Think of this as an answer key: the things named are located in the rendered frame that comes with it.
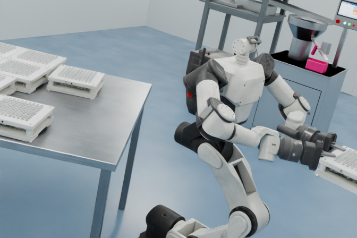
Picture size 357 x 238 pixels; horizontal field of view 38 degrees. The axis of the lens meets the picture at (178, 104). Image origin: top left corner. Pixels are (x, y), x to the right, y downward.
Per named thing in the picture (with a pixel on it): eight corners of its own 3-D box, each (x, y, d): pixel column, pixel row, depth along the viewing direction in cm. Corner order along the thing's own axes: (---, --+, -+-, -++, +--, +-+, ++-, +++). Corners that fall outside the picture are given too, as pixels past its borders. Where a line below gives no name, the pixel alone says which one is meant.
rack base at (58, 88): (46, 89, 264) (47, 85, 263) (59, 76, 287) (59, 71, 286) (94, 99, 264) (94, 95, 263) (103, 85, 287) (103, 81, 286)
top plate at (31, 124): (-28, 116, 206) (-28, 111, 205) (0, 98, 229) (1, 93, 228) (32, 131, 204) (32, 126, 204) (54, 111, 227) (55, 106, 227)
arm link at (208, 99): (211, 108, 186) (207, 72, 204) (190, 132, 193) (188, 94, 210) (237, 122, 190) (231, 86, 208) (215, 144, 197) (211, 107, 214)
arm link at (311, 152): (321, 137, 208) (291, 130, 209) (325, 146, 199) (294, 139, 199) (313, 165, 212) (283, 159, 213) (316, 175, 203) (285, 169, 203)
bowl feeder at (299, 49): (272, 54, 483) (282, 14, 470) (286, 51, 512) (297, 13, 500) (323, 71, 460) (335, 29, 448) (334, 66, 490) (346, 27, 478)
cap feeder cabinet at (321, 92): (243, 133, 496) (263, 56, 471) (266, 120, 543) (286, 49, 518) (305, 158, 467) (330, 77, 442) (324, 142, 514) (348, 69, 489)
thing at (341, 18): (319, 64, 483) (339, -3, 463) (322, 63, 492) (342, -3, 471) (343, 72, 473) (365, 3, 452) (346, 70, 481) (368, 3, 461)
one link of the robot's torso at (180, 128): (170, 145, 254) (177, 111, 248) (186, 139, 264) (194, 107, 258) (217, 169, 239) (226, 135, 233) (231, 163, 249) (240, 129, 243)
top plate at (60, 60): (6, 61, 277) (6, 57, 277) (25, 51, 300) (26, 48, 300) (50, 71, 275) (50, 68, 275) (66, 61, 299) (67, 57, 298)
